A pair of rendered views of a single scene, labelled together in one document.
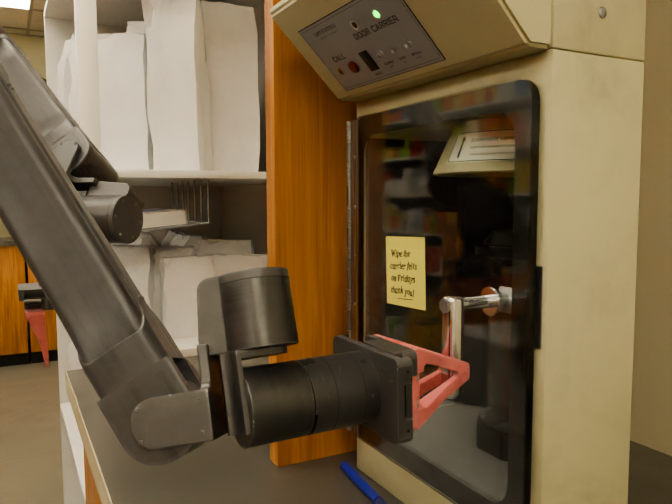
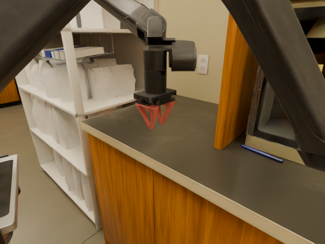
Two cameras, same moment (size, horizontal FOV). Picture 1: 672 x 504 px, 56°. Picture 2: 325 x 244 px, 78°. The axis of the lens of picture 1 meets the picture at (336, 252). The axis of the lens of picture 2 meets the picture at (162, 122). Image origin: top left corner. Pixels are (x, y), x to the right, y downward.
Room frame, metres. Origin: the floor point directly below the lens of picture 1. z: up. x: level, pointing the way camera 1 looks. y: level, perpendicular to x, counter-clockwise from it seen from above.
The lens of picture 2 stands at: (0.28, 0.50, 1.32)
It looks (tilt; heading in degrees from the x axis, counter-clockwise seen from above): 23 degrees down; 339
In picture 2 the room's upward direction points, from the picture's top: straight up
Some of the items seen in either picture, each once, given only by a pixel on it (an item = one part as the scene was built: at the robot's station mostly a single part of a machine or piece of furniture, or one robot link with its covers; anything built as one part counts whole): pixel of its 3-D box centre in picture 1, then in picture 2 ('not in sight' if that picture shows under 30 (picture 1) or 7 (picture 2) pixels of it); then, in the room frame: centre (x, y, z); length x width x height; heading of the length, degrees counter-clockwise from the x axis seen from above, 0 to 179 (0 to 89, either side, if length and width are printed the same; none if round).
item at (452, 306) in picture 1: (467, 342); not in sight; (0.54, -0.12, 1.17); 0.05 x 0.03 x 0.10; 117
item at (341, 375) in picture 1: (342, 389); not in sight; (0.49, 0.00, 1.14); 0.10 x 0.07 x 0.07; 28
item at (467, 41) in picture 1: (385, 24); not in sight; (0.63, -0.05, 1.46); 0.32 x 0.11 x 0.10; 27
